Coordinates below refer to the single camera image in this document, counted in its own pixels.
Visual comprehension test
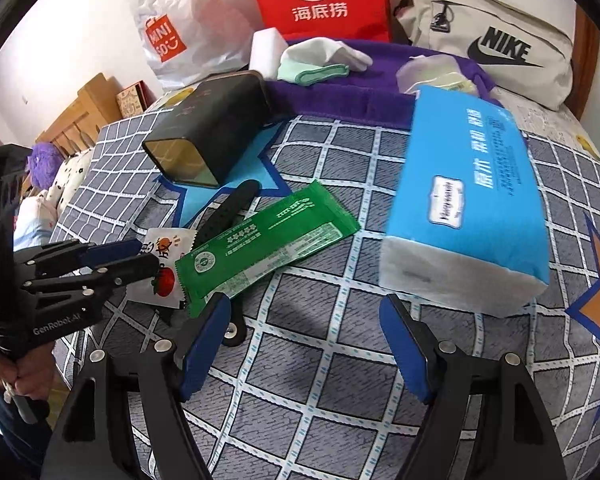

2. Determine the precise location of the white tomato snack packet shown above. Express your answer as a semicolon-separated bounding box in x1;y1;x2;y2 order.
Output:
126;228;197;310

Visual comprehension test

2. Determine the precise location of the white Miniso plastic bag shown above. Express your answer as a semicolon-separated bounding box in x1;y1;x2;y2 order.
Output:
126;0;253;91

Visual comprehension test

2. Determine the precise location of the small decorated book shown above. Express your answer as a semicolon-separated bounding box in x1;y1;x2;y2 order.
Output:
116;80;152;118

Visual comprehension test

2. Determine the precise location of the purple towel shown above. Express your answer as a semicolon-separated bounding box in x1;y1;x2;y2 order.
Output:
264;37;504;130

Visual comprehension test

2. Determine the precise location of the brown wooden door frame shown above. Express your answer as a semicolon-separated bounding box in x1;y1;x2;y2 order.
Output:
566;6;600;119

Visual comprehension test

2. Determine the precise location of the white foam block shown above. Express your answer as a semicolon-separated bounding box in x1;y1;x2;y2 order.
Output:
249;27;288;80

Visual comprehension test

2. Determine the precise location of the person's left hand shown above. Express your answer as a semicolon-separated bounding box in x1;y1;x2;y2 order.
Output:
0;342;69;404

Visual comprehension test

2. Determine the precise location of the dark green tea tin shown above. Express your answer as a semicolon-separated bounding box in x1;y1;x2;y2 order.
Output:
143;70;273;188

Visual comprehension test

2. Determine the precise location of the white cotton glove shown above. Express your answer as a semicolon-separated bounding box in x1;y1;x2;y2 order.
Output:
282;37;373;73

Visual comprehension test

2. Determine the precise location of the green wet wipes pack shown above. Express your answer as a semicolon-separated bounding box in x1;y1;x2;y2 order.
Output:
396;54;479;96

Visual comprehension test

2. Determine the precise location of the white spotted plush pillow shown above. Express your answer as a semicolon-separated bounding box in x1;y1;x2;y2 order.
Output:
38;148;95;220

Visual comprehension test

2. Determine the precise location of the green snack packet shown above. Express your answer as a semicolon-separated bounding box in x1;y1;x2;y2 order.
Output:
175;181;360;318

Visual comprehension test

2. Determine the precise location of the grey checkered blanket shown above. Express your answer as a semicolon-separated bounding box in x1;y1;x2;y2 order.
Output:
49;104;600;480

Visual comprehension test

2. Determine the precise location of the light green cloth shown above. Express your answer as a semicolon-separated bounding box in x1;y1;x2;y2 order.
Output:
277;60;350;87

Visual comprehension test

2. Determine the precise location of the beige Nike waist bag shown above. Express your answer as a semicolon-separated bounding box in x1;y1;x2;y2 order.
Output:
394;0;573;110

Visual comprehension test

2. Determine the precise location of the purple plush toy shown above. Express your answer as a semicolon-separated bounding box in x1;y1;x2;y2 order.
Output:
28;142;65;190

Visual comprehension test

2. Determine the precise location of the blue tissue pack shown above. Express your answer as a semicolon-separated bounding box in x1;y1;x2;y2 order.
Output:
379;86;550;318

